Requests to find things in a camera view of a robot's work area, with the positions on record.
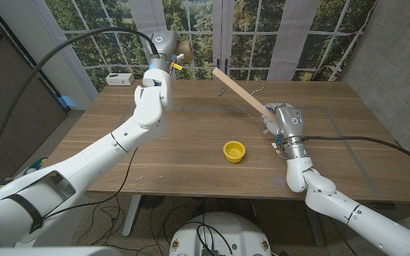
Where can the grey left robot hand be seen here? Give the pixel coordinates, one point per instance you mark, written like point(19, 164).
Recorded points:
point(162, 44)

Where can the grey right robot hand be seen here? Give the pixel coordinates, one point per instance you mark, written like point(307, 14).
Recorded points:
point(288, 119)

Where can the brown jute twine spool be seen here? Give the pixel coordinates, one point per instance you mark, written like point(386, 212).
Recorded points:
point(185, 51)

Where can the long wooden stick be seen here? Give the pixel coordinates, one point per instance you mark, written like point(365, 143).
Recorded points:
point(240, 91)

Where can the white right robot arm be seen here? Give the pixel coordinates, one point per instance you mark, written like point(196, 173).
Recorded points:
point(333, 202)

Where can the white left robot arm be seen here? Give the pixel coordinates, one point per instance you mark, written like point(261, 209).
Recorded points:
point(84, 163)

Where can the small yellow cup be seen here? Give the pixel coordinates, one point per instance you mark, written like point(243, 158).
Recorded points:
point(234, 152)

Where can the white power strip box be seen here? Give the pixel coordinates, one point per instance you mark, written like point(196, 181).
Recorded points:
point(119, 79)

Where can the printed forest window backdrop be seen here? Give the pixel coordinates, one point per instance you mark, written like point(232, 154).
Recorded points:
point(226, 35)

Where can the blue tape patch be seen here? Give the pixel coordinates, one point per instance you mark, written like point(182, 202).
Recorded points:
point(68, 101)

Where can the grey table leg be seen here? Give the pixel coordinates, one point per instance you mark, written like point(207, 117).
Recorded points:
point(317, 231)

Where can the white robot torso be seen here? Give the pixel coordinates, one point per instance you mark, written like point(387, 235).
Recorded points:
point(223, 234)

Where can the white table leg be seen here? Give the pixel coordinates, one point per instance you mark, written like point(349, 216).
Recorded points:
point(132, 213)

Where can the blue and white slipper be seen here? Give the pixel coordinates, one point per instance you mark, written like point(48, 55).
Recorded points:
point(34, 166)

